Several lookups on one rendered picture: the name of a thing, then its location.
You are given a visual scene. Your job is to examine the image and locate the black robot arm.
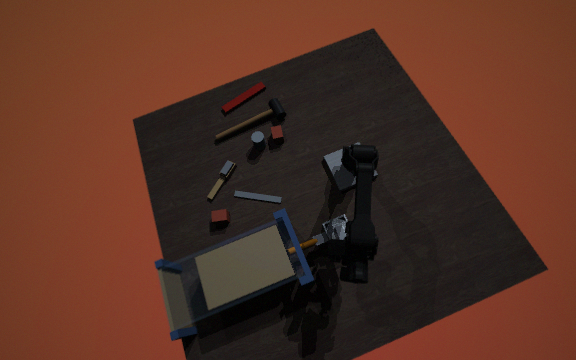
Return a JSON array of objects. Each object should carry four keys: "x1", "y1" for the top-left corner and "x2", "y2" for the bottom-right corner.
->
[{"x1": 328, "y1": 144, "x2": 379, "y2": 284}]

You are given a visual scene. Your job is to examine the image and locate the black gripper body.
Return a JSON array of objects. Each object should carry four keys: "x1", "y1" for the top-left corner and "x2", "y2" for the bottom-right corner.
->
[{"x1": 340, "y1": 221, "x2": 352, "y2": 282}]

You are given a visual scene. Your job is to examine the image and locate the grey cylinder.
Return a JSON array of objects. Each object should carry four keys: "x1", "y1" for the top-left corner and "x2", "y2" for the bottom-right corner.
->
[{"x1": 251, "y1": 131, "x2": 266, "y2": 150}]

